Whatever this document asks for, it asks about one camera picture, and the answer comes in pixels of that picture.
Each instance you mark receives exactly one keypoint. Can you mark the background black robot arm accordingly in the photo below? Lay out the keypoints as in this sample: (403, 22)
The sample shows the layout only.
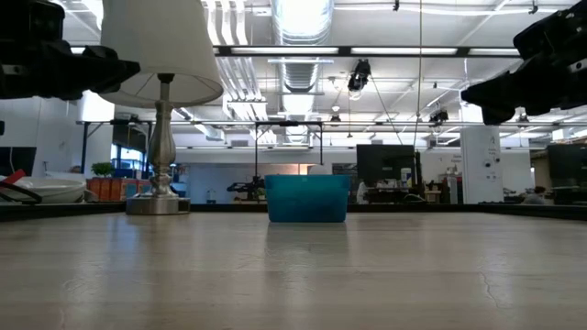
(245, 185)

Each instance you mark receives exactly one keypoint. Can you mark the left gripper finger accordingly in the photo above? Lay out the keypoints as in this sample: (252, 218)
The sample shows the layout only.
(112, 71)

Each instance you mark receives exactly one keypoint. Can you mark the person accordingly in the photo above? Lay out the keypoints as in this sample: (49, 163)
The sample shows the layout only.
(534, 196)

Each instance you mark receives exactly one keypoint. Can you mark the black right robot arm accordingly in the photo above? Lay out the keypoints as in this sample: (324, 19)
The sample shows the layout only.
(555, 32)

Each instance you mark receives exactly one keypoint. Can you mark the white shade table lamp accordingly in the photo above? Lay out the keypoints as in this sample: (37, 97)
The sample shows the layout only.
(160, 36)

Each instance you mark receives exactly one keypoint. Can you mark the teal plastic bin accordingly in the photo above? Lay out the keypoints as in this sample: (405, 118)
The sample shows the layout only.
(307, 199)

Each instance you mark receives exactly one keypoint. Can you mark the black overhead crossbar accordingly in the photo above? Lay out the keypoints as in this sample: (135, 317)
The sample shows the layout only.
(344, 51)

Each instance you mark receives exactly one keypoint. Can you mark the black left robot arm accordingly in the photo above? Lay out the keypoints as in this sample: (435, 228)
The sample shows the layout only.
(27, 20)

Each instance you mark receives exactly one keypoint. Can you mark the white bowl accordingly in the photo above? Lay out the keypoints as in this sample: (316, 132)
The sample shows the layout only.
(50, 190)

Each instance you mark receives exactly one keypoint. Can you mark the white canister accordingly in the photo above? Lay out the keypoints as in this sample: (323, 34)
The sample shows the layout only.
(406, 176)

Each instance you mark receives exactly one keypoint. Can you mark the white pillar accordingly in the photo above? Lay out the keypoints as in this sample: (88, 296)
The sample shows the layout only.
(481, 165)

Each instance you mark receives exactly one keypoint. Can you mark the orange boxes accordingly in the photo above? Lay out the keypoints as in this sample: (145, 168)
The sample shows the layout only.
(112, 189)

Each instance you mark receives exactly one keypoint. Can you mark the small potted plant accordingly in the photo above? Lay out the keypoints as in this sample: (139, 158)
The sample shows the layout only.
(102, 169)

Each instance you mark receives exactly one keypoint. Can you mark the black overhead camera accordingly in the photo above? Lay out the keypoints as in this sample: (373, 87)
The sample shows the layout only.
(360, 75)

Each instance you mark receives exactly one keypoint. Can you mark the black aluminium table frame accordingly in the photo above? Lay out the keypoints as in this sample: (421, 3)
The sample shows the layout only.
(413, 211)

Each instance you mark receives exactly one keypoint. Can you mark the black monitor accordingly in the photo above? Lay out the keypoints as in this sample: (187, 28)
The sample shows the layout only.
(566, 169)
(385, 167)

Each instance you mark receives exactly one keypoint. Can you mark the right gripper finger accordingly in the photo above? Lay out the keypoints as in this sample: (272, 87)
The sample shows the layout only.
(495, 98)

